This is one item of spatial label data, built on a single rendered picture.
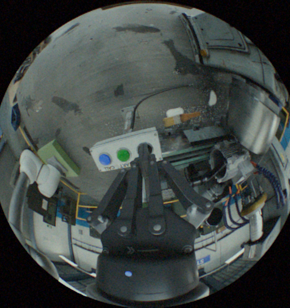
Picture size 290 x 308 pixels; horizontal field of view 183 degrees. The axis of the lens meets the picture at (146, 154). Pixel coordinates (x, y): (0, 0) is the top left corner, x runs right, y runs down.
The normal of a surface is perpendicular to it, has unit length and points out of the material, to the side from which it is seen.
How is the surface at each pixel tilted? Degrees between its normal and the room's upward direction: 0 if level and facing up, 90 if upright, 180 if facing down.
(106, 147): 21
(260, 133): 43
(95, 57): 0
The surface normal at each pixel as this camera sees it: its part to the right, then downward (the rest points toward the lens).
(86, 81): 0.10, 0.73
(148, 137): 0.02, 0.45
